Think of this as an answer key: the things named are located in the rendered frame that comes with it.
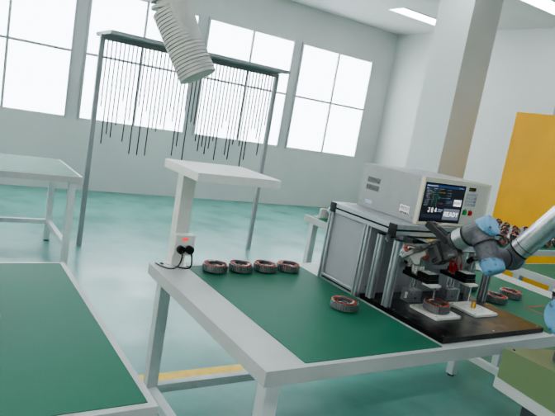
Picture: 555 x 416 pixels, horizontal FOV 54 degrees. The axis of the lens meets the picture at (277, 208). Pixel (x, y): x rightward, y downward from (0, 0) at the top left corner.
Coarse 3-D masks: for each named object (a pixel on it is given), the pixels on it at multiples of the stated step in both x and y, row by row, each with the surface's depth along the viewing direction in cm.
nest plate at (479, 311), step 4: (452, 304) 243; (456, 304) 244; (460, 304) 245; (464, 304) 246; (468, 304) 247; (476, 304) 249; (456, 308) 241; (460, 308) 239; (464, 308) 240; (468, 308) 241; (476, 308) 243; (480, 308) 244; (484, 308) 245; (464, 312) 237; (468, 312) 235; (472, 312) 236; (476, 312) 236; (480, 312) 237; (484, 312) 239; (488, 312) 240; (492, 312) 241; (472, 316) 233; (476, 316) 233; (480, 316) 234; (484, 316) 236; (488, 316) 237
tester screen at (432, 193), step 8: (432, 184) 230; (432, 192) 231; (440, 192) 234; (448, 192) 236; (456, 192) 239; (424, 200) 229; (432, 200) 232; (440, 200) 235; (424, 208) 230; (440, 208) 236; (448, 208) 239; (456, 208) 241; (440, 216) 237
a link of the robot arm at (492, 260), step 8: (488, 240) 183; (480, 248) 184; (488, 248) 182; (496, 248) 182; (504, 248) 188; (480, 256) 183; (488, 256) 181; (496, 256) 181; (504, 256) 184; (480, 264) 184; (488, 264) 181; (496, 264) 180; (504, 264) 181; (488, 272) 181; (496, 272) 182
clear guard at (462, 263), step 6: (420, 240) 223; (426, 240) 225; (468, 252) 216; (474, 252) 218; (456, 258) 210; (462, 258) 212; (456, 264) 208; (462, 264) 210; (468, 264) 212; (474, 264) 213; (462, 270) 208; (468, 270) 210; (474, 270) 211; (480, 270) 213
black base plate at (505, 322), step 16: (400, 304) 233; (480, 304) 255; (416, 320) 216; (432, 320) 219; (448, 320) 222; (464, 320) 226; (480, 320) 230; (496, 320) 234; (512, 320) 238; (432, 336) 205; (448, 336) 204; (464, 336) 207; (480, 336) 212; (496, 336) 218
